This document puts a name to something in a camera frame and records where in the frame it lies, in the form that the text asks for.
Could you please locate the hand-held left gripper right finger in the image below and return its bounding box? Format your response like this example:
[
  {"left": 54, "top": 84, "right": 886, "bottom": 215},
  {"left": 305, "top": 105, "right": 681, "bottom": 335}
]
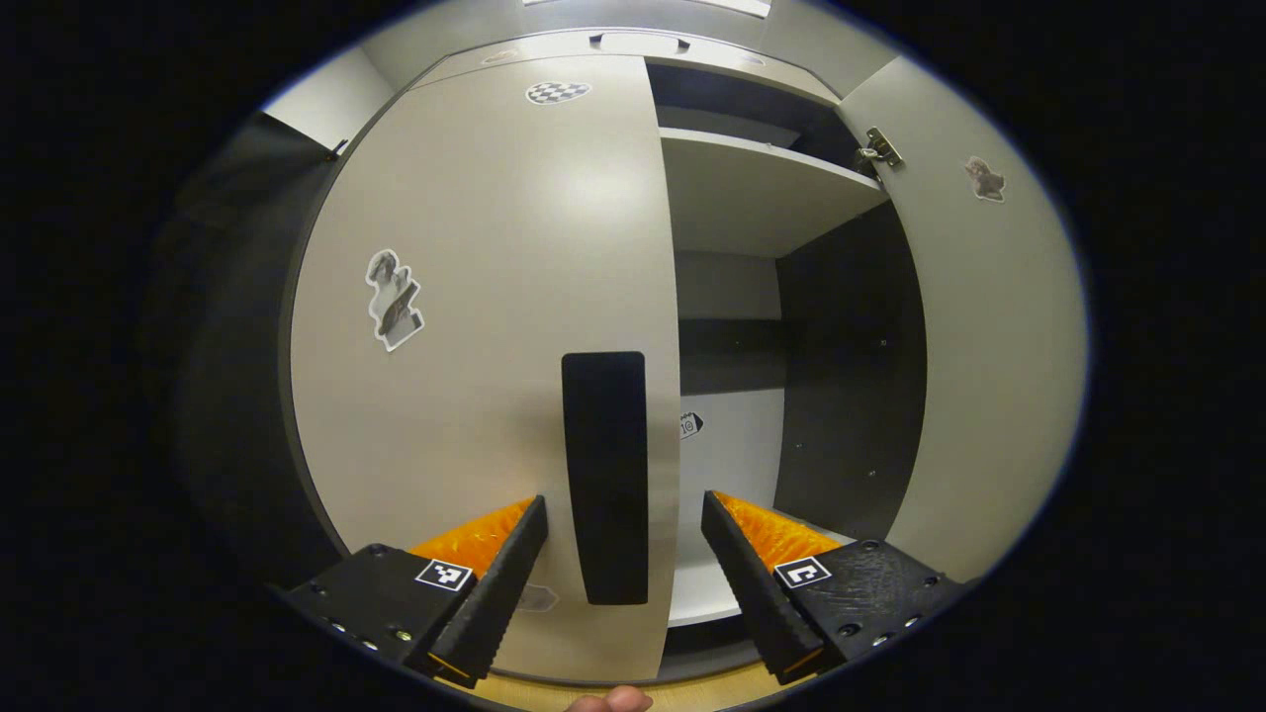
[{"left": 700, "top": 489, "right": 970, "bottom": 686}]

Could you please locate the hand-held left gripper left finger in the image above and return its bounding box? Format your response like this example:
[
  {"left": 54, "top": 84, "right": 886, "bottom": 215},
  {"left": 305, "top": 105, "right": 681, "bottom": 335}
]
[{"left": 282, "top": 494, "right": 550, "bottom": 690}]

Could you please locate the black door handle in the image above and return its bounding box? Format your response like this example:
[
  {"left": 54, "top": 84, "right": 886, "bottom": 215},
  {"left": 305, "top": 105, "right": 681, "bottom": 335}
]
[{"left": 561, "top": 351, "right": 651, "bottom": 606}]

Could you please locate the white double-door shoe cabinet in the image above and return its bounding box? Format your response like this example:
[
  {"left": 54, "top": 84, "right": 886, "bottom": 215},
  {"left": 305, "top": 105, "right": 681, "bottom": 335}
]
[{"left": 396, "top": 28, "right": 931, "bottom": 683}]

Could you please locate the white cabinet door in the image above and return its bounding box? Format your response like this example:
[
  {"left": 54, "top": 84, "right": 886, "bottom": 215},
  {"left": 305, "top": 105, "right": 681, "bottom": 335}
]
[
  {"left": 287, "top": 54, "right": 683, "bottom": 685},
  {"left": 836, "top": 54, "right": 1089, "bottom": 584}
]

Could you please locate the white cabinet shelf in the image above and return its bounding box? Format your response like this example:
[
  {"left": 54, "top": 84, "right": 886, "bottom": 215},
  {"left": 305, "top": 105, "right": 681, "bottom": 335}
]
[
  {"left": 669, "top": 519, "right": 857, "bottom": 629},
  {"left": 658, "top": 127, "right": 889, "bottom": 260}
]

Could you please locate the metal door hinge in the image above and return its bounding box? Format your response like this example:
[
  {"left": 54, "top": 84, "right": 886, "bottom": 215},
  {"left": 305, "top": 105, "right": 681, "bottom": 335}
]
[{"left": 856, "top": 127, "right": 904, "bottom": 169}]

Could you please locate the large ceiling light panel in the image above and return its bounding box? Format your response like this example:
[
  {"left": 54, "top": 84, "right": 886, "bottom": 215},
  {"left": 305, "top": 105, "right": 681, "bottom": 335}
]
[{"left": 522, "top": 0, "right": 772, "bottom": 19}]

